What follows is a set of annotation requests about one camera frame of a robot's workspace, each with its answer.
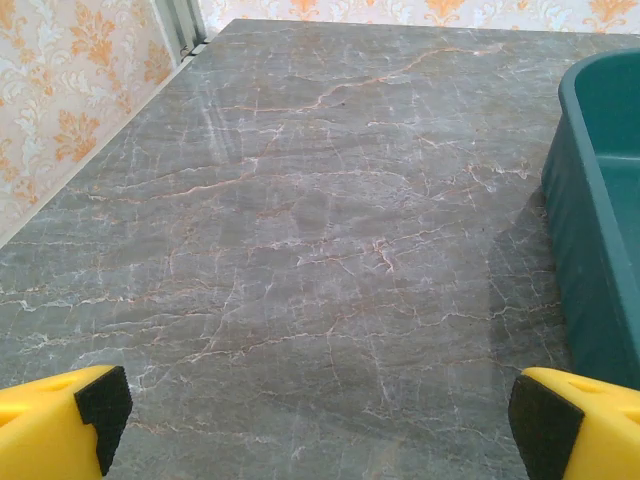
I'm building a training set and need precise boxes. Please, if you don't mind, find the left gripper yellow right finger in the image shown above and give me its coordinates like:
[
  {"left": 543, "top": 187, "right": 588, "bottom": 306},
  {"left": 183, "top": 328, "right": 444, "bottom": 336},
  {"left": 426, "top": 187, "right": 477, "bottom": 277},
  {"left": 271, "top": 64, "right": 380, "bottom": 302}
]
[{"left": 508, "top": 367, "right": 640, "bottom": 480}]

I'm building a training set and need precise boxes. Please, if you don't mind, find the teal plastic container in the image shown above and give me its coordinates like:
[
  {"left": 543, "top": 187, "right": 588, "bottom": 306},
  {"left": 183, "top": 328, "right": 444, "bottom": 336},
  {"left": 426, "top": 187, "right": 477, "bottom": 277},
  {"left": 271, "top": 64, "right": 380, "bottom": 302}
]
[{"left": 541, "top": 47, "right": 640, "bottom": 391}]

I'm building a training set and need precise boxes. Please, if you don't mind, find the aluminium frame post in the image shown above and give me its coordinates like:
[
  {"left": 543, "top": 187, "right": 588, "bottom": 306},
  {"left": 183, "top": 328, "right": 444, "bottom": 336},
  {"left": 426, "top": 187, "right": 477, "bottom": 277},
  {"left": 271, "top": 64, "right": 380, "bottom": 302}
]
[{"left": 149, "top": 0, "right": 209, "bottom": 66}]

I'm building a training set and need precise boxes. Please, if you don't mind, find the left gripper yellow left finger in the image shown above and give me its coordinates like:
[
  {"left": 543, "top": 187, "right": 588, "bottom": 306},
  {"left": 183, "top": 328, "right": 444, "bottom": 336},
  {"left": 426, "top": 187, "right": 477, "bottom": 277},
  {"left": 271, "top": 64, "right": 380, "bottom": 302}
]
[{"left": 0, "top": 364, "right": 134, "bottom": 480}]

